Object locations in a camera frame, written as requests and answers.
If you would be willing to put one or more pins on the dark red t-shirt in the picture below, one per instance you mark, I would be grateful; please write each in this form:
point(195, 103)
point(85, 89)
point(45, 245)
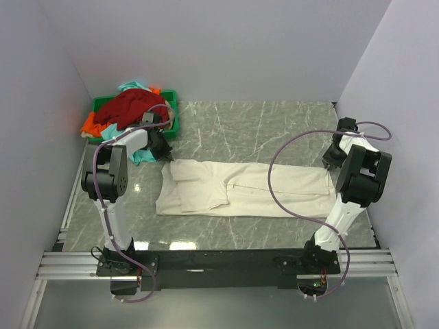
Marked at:
point(127, 106)

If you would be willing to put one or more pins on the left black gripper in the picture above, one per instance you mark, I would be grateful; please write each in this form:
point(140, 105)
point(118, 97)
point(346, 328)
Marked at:
point(165, 154)

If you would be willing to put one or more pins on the black base crossbar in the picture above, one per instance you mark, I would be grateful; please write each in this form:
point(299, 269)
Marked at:
point(208, 269)

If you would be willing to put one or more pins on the aluminium frame rail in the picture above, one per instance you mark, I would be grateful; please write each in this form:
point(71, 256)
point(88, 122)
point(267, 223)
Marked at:
point(364, 263)

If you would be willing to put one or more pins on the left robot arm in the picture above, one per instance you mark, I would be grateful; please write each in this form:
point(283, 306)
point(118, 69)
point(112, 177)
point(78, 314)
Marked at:
point(105, 180)

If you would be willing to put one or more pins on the tan t-shirt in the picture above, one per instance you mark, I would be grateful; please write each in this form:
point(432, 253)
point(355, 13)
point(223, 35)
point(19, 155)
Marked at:
point(171, 115)

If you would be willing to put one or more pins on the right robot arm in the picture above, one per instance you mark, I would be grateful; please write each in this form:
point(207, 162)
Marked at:
point(363, 174)

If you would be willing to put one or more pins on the green plastic bin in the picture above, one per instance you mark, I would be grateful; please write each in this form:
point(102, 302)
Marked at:
point(127, 109)

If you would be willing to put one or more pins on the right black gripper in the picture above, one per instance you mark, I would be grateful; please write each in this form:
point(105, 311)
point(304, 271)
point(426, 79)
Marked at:
point(328, 160)

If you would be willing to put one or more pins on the cream white t-shirt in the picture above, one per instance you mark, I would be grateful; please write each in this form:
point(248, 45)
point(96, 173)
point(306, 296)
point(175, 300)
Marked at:
point(218, 189)

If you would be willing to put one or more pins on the orange t-shirt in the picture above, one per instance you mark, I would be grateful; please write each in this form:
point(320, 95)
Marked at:
point(91, 127)

